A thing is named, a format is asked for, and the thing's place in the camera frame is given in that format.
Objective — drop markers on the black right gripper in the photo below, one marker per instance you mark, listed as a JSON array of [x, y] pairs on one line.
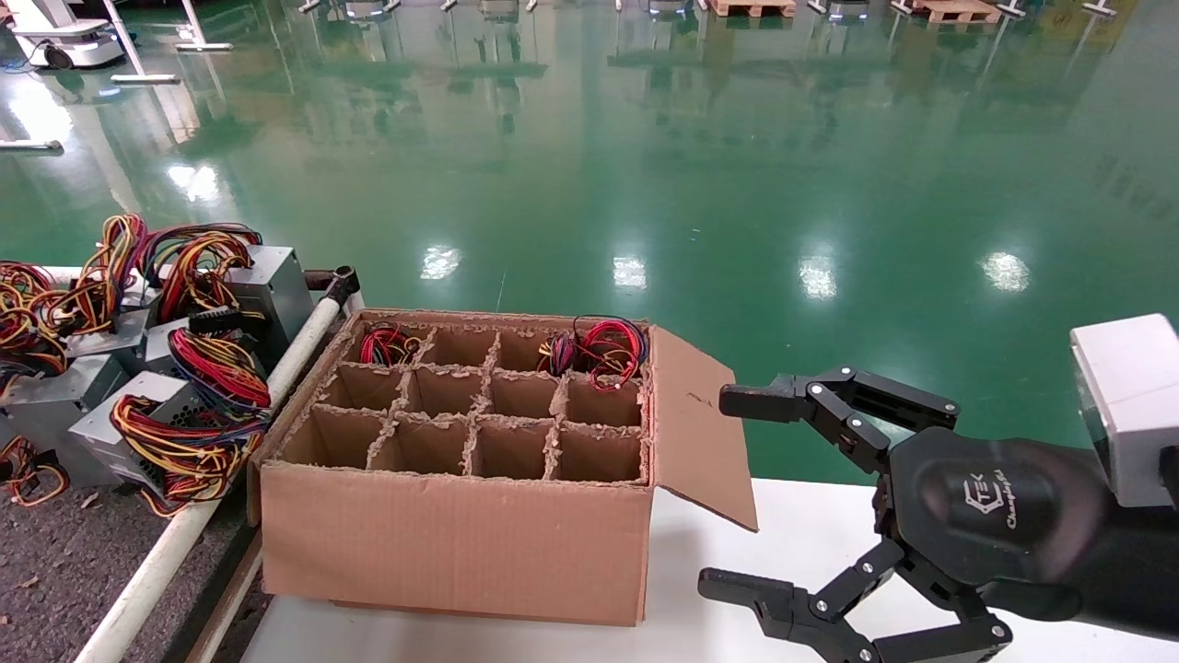
[[986, 516]]

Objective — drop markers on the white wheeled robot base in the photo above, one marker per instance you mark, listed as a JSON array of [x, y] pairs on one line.
[[74, 41]]

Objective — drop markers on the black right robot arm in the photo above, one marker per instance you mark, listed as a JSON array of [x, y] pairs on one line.
[[1142, 562]]

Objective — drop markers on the brown divided cardboard box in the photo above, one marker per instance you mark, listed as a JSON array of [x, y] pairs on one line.
[[461, 543]]

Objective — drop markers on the grey machine base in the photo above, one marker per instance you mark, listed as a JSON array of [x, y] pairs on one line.
[[671, 6], [847, 9], [367, 8]]

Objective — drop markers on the wooden pallet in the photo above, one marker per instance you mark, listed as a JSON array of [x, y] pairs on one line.
[[751, 7], [958, 11]]

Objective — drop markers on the black pipe connector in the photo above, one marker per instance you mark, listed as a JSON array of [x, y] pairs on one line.
[[343, 284]]

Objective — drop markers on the dark rusty pipe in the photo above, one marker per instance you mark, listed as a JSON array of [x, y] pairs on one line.
[[317, 279]]

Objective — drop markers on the tall grey power supply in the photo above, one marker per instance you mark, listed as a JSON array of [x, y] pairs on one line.
[[276, 295]]

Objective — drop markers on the power supply with black connector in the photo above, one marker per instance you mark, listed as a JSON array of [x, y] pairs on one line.
[[221, 368]]

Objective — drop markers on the perforated grey power supply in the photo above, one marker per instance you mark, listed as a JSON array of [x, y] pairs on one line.
[[184, 451]]

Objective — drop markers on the power supply with orange bundle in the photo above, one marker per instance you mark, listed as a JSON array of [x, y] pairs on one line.
[[101, 276]]

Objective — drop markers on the dark grey felt mat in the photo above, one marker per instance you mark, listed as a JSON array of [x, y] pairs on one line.
[[64, 589]]

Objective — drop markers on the flat grey power supply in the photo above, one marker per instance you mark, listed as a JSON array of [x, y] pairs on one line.
[[64, 396]]

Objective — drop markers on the white stand leg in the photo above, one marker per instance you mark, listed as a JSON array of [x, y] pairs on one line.
[[207, 46], [145, 79]]

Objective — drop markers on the white stand foot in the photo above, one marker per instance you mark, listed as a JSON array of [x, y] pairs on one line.
[[32, 145]]

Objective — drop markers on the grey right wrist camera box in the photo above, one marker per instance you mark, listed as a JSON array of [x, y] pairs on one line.
[[1128, 405]]

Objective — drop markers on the long white pipe rail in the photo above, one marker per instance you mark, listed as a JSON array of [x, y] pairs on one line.
[[152, 575]]

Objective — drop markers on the short white pipe rail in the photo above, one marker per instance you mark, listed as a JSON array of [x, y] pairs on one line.
[[66, 273]]

